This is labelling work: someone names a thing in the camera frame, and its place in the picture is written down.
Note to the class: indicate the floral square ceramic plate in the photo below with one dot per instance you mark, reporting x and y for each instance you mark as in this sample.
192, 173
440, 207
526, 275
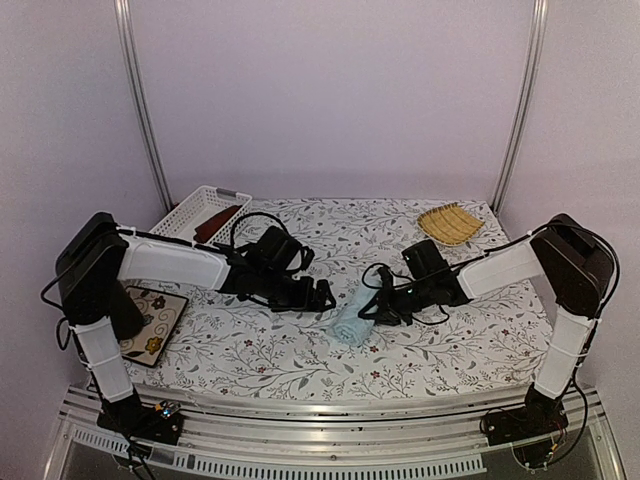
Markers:
162, 312

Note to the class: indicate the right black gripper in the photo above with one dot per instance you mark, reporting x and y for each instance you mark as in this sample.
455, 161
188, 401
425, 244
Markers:
387, 311

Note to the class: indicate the floral patterned table mat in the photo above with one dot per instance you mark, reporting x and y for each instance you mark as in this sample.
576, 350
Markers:
222, 346

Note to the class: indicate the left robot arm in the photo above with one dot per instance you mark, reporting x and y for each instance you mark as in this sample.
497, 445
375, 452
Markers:
91, 272

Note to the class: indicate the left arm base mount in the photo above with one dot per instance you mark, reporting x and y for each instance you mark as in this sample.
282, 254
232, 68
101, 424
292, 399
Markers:
132, 419

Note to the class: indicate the left aluminium frame post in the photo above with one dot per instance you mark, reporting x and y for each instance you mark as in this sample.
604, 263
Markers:
134, 75

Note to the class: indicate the white perforated plastic basket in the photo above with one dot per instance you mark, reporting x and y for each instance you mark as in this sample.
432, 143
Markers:
199, 207

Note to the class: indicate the dark red towel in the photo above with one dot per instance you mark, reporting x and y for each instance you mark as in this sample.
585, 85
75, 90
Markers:
208, 229

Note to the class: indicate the front aluminium rail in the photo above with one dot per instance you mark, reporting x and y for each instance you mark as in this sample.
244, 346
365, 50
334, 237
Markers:
424, 438

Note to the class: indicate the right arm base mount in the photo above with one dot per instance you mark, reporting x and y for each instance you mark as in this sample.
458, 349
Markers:
506, 425

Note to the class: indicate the woven bamboo tray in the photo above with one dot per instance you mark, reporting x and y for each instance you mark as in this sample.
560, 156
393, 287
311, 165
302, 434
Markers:
449, 224

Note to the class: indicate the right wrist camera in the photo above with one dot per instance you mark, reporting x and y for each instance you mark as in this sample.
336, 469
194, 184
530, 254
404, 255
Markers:
386, 278

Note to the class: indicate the light blue towel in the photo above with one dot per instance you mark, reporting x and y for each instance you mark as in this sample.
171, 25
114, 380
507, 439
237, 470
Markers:
348, 328

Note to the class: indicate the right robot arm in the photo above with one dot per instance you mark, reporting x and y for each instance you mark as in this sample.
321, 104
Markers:
576, 269

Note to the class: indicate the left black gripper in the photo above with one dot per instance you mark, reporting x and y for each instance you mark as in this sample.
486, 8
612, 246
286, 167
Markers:
304, 302

